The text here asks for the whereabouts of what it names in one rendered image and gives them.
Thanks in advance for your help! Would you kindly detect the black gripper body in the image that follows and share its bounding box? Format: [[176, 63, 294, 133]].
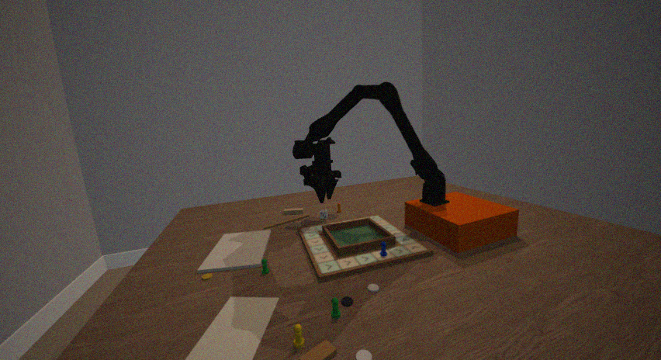
[[303, 157, 341, 185]]

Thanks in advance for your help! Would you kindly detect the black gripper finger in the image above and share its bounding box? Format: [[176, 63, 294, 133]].
[[309, 184, 327, 203], [324, 179, 338, 199]]

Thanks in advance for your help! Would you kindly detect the green pawn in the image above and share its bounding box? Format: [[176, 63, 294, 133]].
[[261, 258, 269, 275], [331, 297, 341, 319]]

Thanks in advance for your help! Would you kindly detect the yellow pawn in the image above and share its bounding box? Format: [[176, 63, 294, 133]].
[[294, 324, 305, 348]]

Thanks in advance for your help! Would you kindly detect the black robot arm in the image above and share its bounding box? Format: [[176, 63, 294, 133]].
[[292, 82, 449, 206]]

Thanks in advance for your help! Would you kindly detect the black round disc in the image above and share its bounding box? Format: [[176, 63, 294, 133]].
[[341, 296, 353, 306]]

